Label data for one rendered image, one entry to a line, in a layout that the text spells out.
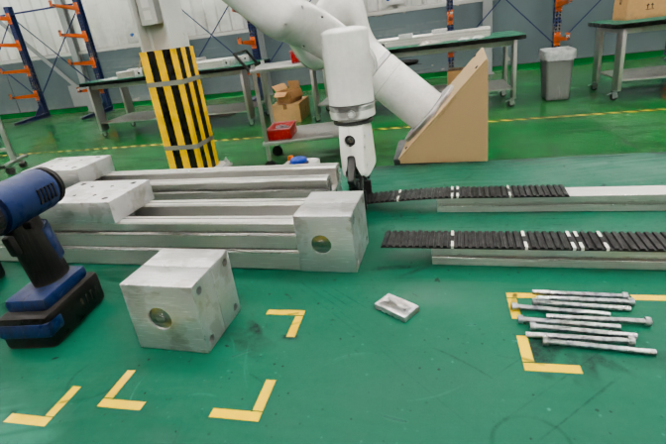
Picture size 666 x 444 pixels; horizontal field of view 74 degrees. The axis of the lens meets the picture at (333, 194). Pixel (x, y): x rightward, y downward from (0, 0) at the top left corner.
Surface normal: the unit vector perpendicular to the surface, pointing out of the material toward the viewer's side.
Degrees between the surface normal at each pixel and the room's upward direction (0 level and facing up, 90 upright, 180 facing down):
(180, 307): 90
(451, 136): 90
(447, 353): 0
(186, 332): 90
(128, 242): 90
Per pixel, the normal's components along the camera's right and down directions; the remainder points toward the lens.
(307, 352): -0.12, -0.93
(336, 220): -0.25, 0.38
